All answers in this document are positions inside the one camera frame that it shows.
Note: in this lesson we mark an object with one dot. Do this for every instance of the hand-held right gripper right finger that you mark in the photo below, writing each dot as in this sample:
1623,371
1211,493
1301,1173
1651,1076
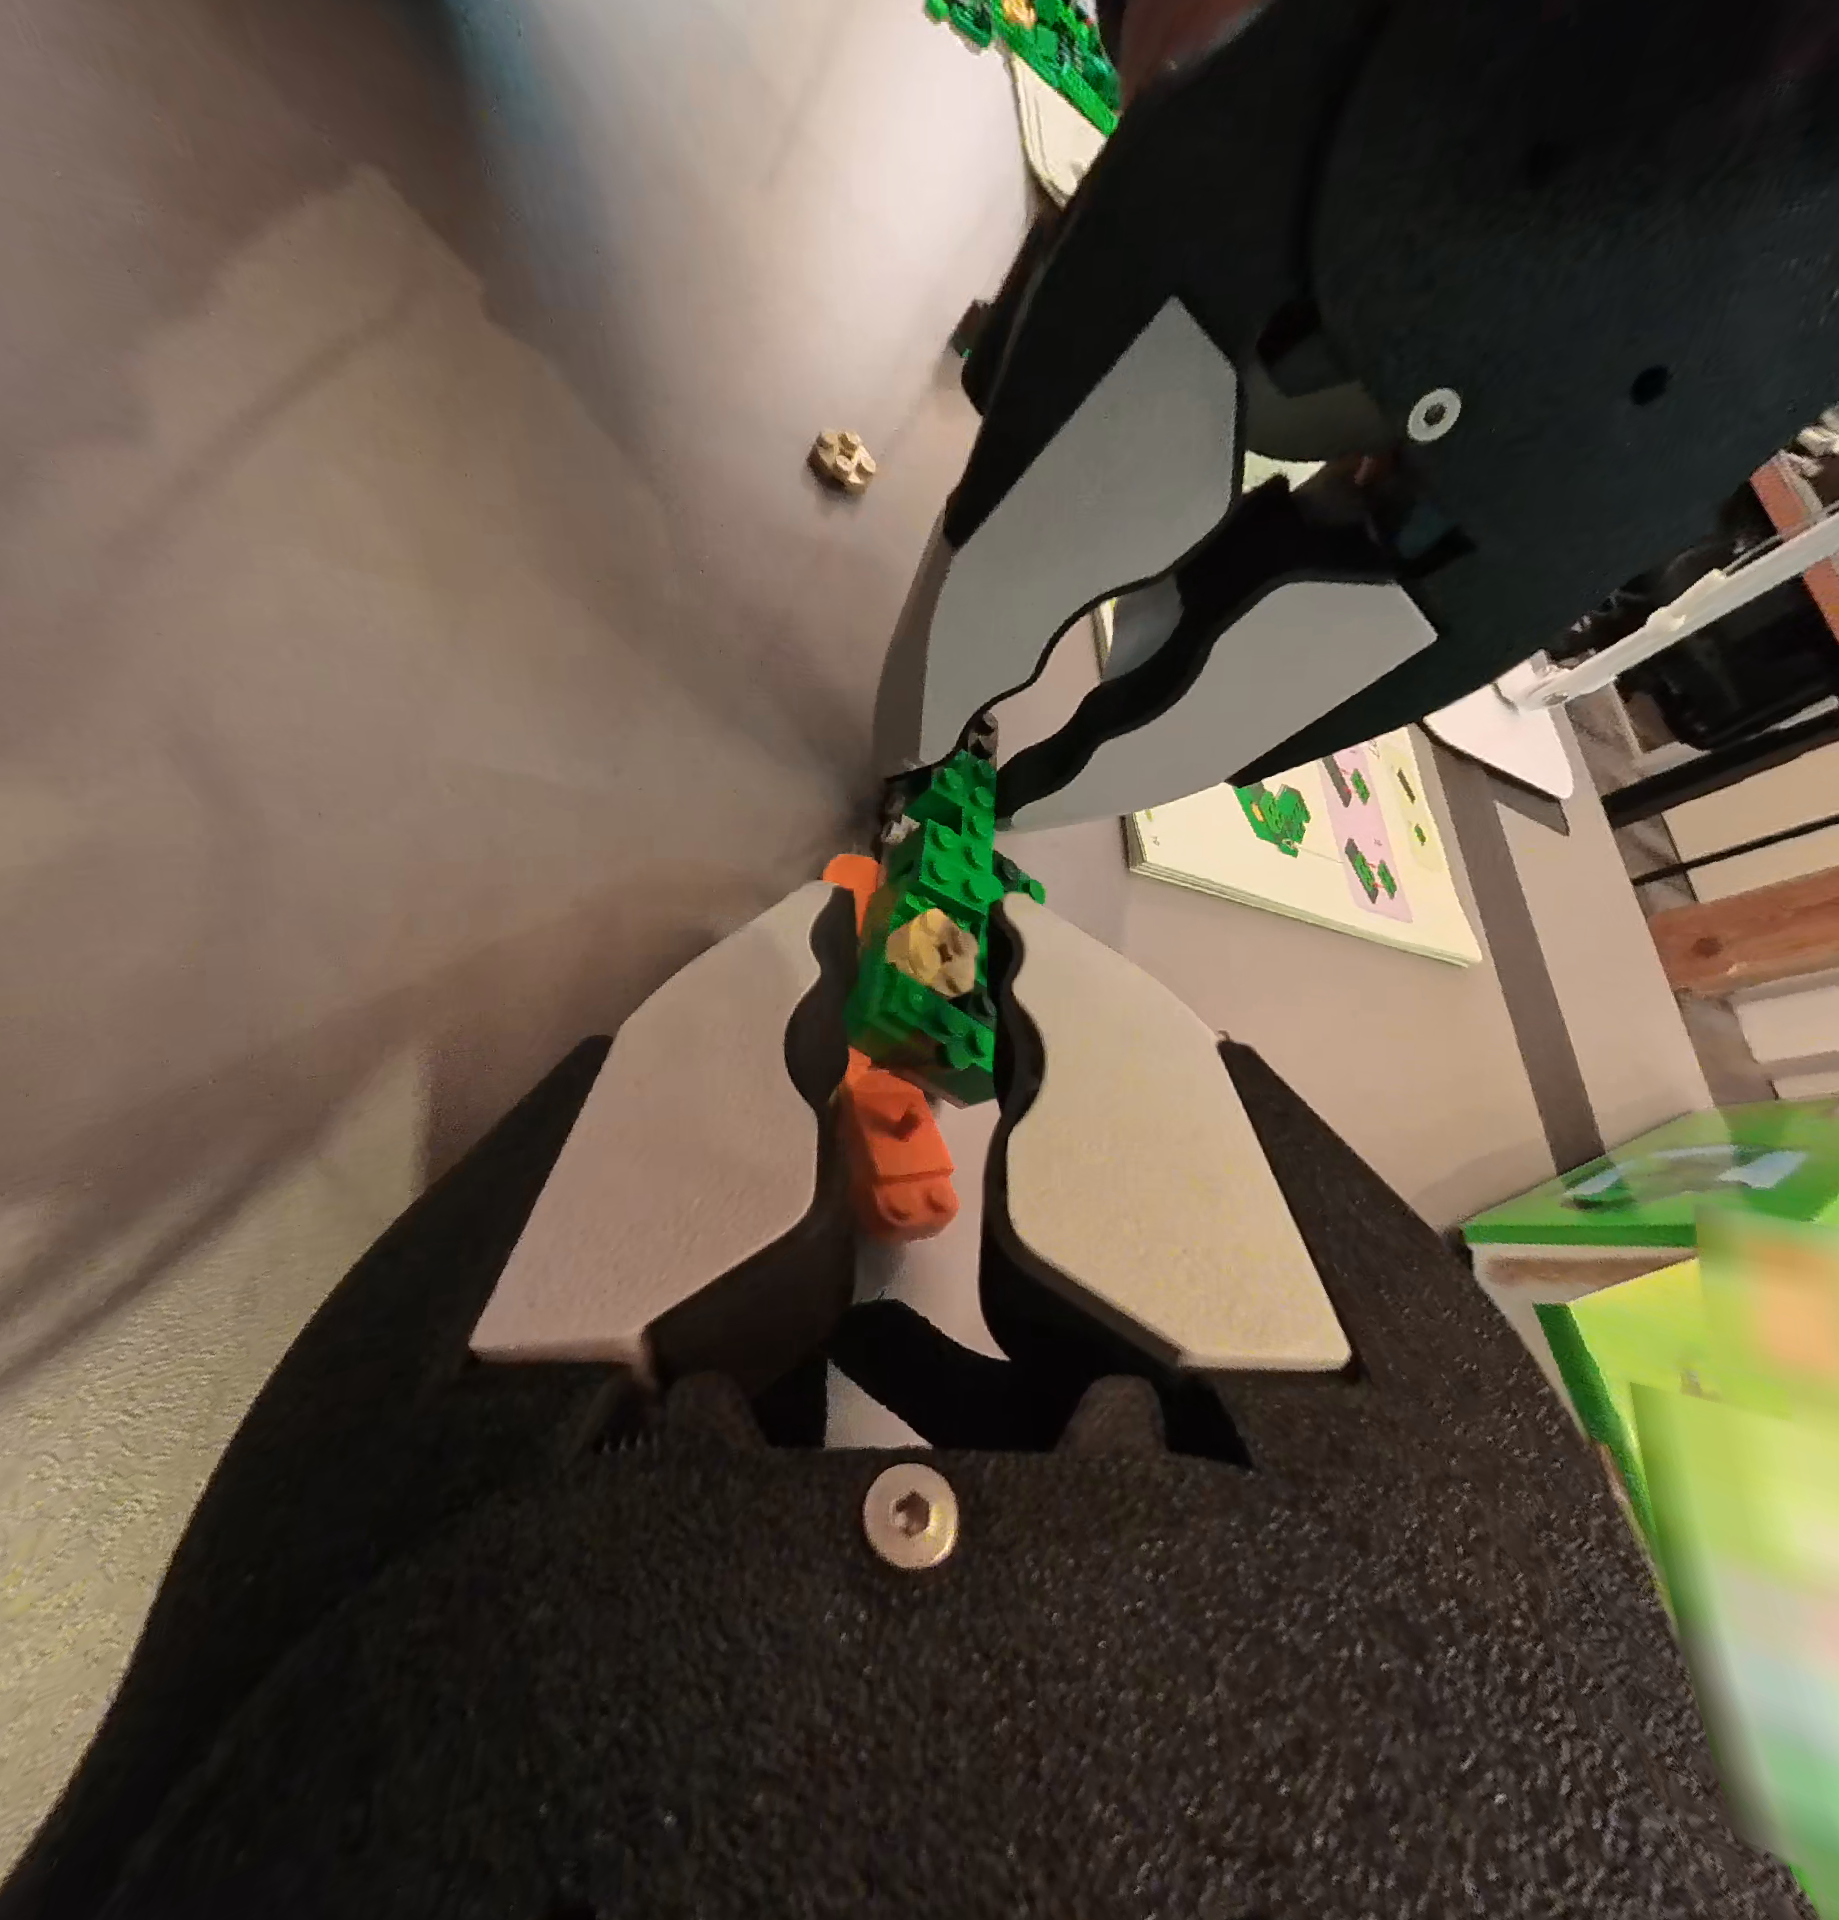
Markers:
1161,1185

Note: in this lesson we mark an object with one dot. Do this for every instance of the green cardboard box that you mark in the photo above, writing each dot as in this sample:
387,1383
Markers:
1595,1351

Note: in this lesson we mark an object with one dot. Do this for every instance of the green brick strip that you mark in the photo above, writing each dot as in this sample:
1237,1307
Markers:
951,833

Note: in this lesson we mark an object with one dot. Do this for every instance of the tan round brick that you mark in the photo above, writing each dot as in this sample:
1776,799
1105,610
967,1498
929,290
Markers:
845,461

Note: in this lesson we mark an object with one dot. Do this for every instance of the white paper sheet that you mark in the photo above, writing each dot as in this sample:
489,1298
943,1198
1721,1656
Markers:
1063,150

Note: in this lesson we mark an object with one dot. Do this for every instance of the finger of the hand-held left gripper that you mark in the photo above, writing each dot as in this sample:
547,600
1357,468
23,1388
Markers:
1281,675
1085,494

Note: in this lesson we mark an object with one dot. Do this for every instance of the green orange brick model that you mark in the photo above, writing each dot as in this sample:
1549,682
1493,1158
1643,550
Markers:
921,1020

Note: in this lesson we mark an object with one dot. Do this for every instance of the brick instruction booklet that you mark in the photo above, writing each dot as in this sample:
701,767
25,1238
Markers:
1311,885

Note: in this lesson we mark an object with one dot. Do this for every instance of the white rod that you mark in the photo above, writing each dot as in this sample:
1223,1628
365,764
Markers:
1715,600

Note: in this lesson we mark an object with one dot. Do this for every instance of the green flat brick build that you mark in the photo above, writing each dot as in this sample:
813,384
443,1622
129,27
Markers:
1047,45

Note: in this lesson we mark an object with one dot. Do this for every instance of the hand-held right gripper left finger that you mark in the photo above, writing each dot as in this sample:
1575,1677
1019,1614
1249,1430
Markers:
665,1170

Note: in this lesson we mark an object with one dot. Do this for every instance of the wooden shelf board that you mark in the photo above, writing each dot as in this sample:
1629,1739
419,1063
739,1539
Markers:
1774,923

